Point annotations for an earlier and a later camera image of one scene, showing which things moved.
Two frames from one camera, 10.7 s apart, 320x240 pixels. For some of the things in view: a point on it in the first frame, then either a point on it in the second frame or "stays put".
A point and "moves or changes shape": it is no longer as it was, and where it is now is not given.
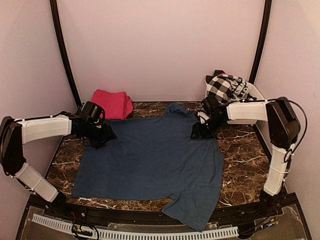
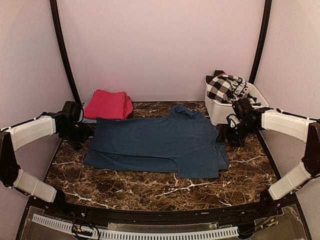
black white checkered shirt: x=218 y=87 stays put
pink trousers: x=116 y=105 stays put
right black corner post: x=262 y=41 stays put
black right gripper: x=199 y=131 -> x=225 y=134
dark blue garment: x=156 y=159 moves or changes shape
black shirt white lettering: x=240 y=91 stays put
